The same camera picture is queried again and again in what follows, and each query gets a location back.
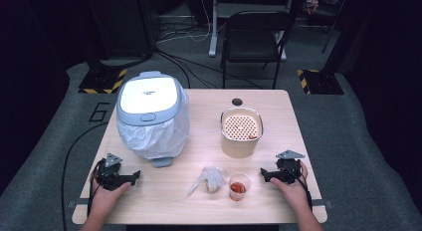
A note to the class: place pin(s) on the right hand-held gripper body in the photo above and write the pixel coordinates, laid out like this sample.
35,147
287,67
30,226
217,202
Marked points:
288,171

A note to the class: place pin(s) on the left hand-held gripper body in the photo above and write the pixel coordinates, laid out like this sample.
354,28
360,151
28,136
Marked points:
111,176

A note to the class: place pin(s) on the person's left hand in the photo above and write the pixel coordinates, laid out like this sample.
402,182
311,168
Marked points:
104,199

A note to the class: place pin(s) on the person's right hand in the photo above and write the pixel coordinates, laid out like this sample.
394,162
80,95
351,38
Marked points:
297,194

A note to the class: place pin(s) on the clear plastic cup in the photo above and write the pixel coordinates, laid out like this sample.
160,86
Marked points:
239,178

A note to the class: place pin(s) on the red sauce leftovers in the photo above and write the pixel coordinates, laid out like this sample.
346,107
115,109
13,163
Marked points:
238,187

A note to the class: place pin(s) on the white plastic trash bag liner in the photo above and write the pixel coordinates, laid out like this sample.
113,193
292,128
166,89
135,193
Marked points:
156,141

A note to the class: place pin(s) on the beige strainer container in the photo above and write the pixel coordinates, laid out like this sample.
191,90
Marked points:
239,148

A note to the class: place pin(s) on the red food scrap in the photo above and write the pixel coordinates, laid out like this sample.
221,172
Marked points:
253,137

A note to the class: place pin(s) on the crumpled clear plastic bag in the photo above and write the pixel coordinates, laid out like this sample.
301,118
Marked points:
212,179

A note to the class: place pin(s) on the black striped stand base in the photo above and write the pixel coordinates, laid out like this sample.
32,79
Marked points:
99,81
323,83

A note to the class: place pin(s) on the black folding chair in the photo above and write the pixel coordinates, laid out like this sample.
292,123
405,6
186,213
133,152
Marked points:
252,45

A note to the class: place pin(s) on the black cabinet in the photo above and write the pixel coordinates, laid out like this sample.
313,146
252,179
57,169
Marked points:
119,25

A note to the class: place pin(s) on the grey table clamp bracket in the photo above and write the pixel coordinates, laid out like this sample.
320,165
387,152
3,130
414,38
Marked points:
323,203
79,202

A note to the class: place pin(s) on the white metal desk frame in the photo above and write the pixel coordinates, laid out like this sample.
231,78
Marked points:
213,32

